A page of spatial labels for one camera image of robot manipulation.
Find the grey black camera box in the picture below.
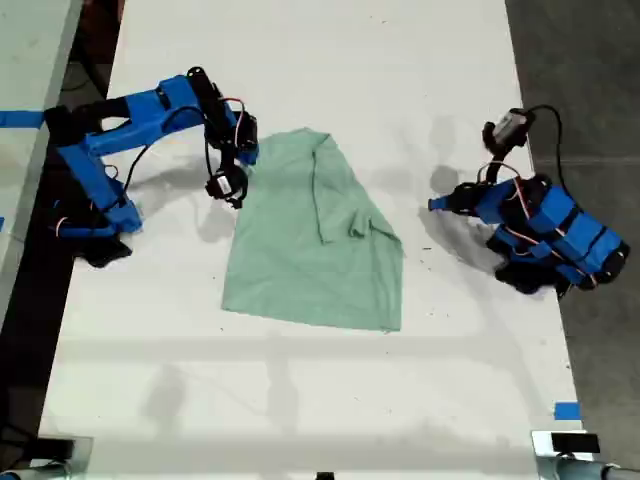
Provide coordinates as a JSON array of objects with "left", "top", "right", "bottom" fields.
[{"left": 481, "top": 106, "right": 537, "bottom": 152}]

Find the thick black camera cable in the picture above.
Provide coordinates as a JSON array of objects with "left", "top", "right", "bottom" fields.
[{"left": 523, "top": 103, "right": 571, "bottom": 192}]

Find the square blue tape piece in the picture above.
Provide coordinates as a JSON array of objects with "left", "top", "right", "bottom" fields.
[{"left": 553, "top": 400, "right": 583, "bottom": 422}]

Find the black box on clear plate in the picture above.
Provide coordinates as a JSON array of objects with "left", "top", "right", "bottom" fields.
[{"left": 28, "top": 435, "right": 95, "bottom": 470}]

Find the pale green T-shirt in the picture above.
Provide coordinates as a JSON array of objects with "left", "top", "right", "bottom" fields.
[{"left": 220, "top": 127, "right": 406, "bottom": 334}]

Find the thin black camera cable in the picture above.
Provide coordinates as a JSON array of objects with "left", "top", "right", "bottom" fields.
[{"left": 121, "top": 139, "right": 162, "bottom": 202}]

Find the short black camera stalk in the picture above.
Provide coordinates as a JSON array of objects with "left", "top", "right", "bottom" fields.
[{"left": 486, "top": 146, "right": 519, "bottom": 184}]

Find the long blue tape strip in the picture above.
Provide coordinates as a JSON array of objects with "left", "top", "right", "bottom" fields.
[{"left": 0, "top": 109, "right": 47, "bottom": 130}]

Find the grey side table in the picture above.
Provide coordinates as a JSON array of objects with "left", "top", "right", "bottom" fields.
[{"left": 0, "top": 0, "right": 84, "bottom": 324}]

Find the grey pipe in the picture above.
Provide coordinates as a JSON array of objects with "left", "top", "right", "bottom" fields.
[
  {"left": 0, "top": 462, "right": 70, "bottom": 480},
  {"left": 536, "top": 457, "right": 640, "bottom": 480}
]

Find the black round camera box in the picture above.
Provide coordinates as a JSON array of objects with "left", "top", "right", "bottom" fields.
[{"left": 205, "top": 167, "right": 250, "bottom": 211}]

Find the black box on silver bracket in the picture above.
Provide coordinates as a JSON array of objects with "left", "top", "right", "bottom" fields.
[{"left": 530, "top": 429, "right": 602, "bottom": 460}]

